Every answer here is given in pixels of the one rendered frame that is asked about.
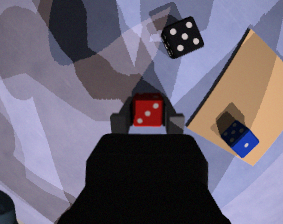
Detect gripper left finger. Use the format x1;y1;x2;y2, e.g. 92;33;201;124
110;96;133;134

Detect red die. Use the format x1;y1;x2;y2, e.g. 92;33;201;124
132;93;163;127

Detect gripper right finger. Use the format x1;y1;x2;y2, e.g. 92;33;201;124
162;96;185;134

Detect tan flat mat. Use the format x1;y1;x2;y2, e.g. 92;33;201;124
186;29;283;166

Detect black die with white pips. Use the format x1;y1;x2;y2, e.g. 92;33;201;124
161;16;204;59

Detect blue die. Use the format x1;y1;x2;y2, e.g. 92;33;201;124
221;120;259;158

